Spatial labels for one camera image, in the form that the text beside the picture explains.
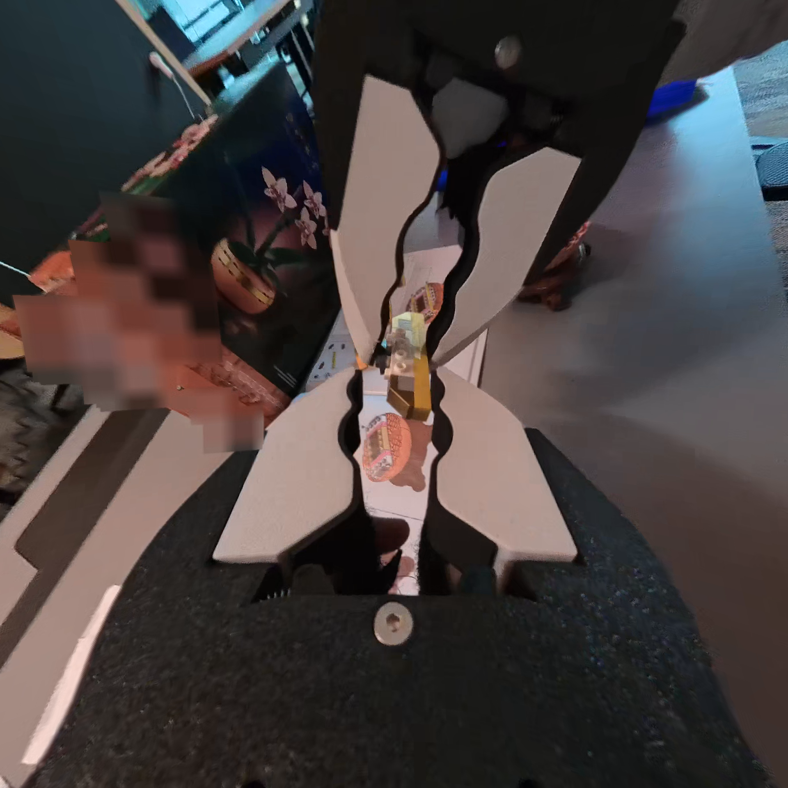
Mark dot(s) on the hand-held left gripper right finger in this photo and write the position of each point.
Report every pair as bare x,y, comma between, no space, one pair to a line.
505,493

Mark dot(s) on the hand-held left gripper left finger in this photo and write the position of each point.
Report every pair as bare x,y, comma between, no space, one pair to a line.
283,493

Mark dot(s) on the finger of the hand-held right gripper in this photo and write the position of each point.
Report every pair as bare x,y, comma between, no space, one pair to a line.
523,222
382,185

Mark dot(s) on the brick pot model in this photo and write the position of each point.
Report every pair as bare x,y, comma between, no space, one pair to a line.
560,265

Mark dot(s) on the white yellow brick strip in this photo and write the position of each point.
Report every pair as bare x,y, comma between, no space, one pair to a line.
416,369

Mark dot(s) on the blue plastic bin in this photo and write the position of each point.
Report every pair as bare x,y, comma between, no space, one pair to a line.
677,99

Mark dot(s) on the white instruction booklet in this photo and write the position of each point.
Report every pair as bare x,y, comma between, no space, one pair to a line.
394,450

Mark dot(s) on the black flower print box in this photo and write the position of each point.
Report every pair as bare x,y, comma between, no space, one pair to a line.
271,296

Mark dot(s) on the black panel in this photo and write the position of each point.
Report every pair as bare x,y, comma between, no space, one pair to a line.
62,111

